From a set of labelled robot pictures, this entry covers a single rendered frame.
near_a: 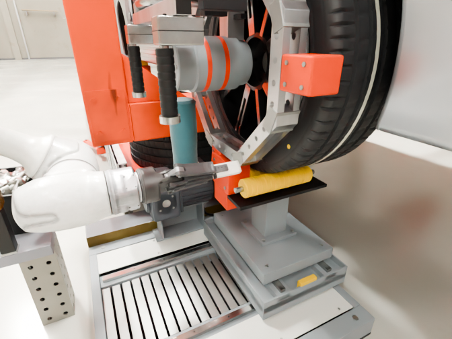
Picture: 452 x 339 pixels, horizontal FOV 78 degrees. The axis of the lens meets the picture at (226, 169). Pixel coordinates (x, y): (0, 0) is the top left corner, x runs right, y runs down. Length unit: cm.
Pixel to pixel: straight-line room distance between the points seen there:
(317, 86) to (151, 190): 37
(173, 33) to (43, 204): 38
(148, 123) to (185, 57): 56
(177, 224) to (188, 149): 58
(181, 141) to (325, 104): 48
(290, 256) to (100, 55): 99
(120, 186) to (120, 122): 68
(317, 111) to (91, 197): 48
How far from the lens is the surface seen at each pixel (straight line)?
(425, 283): 149
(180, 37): 59
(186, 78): 74
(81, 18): 119
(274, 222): 108
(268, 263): 101
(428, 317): 136
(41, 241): 86
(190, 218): 145
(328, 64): 56
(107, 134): 123
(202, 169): 60
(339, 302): 116
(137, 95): 93
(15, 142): 70
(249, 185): 81
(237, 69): 78
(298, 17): 63
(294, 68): 57
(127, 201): 57
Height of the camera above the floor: 91
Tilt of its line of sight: 24 degrees down
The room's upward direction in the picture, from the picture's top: straight up
